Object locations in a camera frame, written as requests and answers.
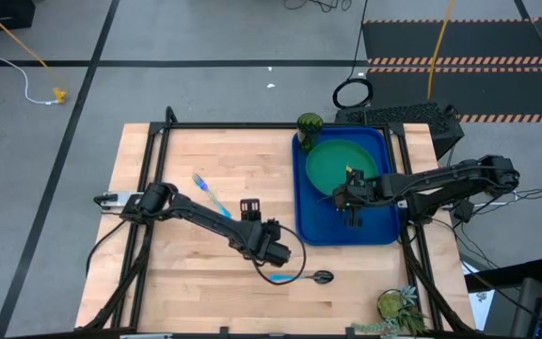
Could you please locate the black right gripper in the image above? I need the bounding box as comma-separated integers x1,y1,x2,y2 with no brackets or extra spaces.
331,166,382,229

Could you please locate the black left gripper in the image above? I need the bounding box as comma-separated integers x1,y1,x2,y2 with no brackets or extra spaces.
240,218,294,268

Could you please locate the green plate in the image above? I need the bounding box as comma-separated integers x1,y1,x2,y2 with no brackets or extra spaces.
305,138,380,197

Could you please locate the blue-handled black spoon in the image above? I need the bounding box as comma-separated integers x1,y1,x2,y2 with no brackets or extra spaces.
268,269,335,286

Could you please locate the green faceted plastic cup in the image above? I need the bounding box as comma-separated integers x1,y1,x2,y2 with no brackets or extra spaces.
296,111,325,153

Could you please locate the blue plastic tray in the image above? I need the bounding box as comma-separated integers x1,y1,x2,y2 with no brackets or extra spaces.
291,125,402,248

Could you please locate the blue iridescent fork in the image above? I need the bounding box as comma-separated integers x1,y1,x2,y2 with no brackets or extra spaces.
191,172,232,219

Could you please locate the green succulent plant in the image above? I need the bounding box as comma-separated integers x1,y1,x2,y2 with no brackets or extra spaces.
350,284,430,339

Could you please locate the black hazard-striped floor mat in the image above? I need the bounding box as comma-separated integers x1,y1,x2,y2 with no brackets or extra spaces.
361,16,542,125

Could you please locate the black box on floor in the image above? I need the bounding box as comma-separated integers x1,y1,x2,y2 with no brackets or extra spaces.
0,0,37,36

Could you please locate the black table-level camera mount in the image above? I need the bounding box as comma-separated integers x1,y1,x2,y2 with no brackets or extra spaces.
239,198,263,223

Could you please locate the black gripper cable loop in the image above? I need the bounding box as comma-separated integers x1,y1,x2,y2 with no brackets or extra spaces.
251,224,309,287

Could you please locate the black hanging cable with coil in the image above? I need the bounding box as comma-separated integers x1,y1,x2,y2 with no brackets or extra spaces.
331,0,375,111

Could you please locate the black metal table frame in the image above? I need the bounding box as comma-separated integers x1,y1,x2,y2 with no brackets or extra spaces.
75,105,477,333

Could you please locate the yellow hanging cable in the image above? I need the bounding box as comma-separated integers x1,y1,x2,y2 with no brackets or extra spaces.
426,0,456,103

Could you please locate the black cable bundle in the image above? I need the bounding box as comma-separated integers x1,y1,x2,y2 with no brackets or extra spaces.
439,182,542,283

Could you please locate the white floor cable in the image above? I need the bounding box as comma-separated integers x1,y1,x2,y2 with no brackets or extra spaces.
0,0,58,106

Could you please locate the yellow floor cable with plug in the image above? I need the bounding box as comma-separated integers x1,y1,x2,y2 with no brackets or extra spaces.
0,0,69,105

